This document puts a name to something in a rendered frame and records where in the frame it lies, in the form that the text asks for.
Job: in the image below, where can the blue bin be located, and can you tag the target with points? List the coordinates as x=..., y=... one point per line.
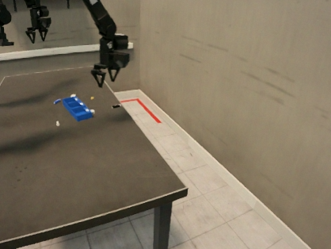
x=77, y=107

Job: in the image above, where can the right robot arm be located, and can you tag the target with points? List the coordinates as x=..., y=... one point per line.
x=106, y=28

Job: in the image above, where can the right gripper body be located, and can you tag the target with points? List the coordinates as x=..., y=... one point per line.
x=98, y=66

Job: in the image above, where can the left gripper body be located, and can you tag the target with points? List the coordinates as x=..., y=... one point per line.
x=34, y=28

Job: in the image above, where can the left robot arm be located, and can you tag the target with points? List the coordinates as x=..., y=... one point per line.
x=36, y=11

